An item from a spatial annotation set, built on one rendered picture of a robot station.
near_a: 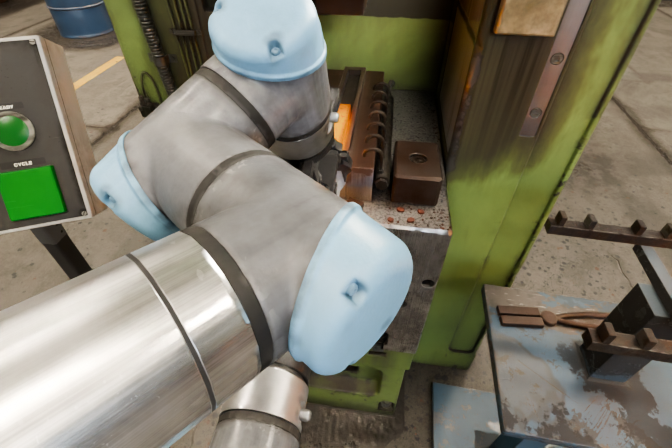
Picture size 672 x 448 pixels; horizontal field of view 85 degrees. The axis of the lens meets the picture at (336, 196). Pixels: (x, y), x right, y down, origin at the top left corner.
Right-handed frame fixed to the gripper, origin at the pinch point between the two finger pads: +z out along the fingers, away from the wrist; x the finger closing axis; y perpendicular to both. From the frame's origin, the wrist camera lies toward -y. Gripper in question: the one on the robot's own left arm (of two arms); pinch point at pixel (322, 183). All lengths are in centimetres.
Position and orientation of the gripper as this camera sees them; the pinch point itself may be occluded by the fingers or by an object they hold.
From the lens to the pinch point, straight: 57.7
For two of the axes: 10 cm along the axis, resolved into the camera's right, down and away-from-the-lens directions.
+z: 0.7, 3.4, 9.4
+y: -1.2, 9.4, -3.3
